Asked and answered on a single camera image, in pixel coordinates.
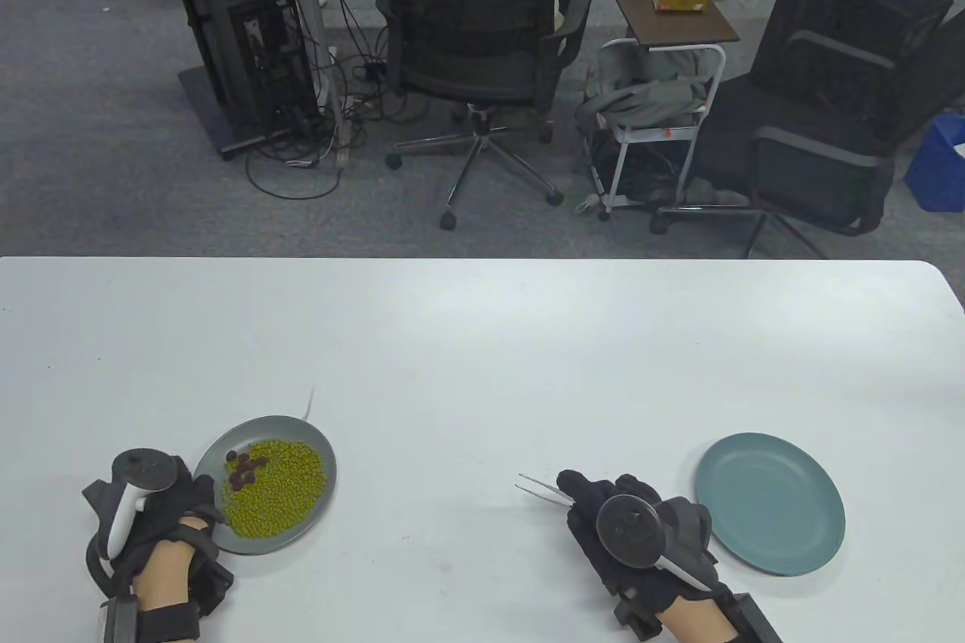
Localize black padded office chair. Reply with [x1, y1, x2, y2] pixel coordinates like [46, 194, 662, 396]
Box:
[650, 10, 965, 259]

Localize brown top side table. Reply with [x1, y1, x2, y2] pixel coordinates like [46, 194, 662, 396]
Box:
[596, 0, 741, 223]

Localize bundle of black cables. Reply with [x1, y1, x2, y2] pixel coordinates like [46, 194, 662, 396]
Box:
[245, 0, 423, 201]

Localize grey plate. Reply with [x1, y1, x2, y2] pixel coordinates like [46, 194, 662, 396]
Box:
[192, 415, 338, 556]

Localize metal tweezers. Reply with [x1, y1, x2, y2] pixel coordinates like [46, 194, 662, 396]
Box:
[516, 473, 575, 507]

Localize person's right hand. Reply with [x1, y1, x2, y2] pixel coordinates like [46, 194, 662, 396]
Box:
[558, 470, 732, 614]

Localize pile of dark red cranberries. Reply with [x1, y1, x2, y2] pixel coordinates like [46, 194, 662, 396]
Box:
[224, 449, 268, 491]

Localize person's right forearm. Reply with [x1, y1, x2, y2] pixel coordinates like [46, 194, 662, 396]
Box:
[660, 590, 743, 643]

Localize blue plastic bin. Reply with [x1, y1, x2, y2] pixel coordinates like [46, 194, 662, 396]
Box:
[903, 114, 965, 214]

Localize teal plate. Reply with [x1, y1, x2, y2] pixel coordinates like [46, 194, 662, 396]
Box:
[694, 432, 847, 577]

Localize black mesh office chair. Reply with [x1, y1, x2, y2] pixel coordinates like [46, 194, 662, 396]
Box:
[362, 0, 596, 231]

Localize person's left hand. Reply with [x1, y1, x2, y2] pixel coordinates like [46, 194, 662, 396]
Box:
[83, 456, 227, 580]

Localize grey jacket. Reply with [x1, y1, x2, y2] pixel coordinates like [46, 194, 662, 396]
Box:
[575, 40, 713, 135]

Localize grey shoe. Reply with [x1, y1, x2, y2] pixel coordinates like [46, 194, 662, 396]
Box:
[685, 176, 752, 210]

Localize person's left forearm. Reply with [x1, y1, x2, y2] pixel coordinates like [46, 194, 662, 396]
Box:
[102, 519, 216, 643]

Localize pile of green beans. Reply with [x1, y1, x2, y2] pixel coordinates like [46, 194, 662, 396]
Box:
[220, 438, 329, 540]

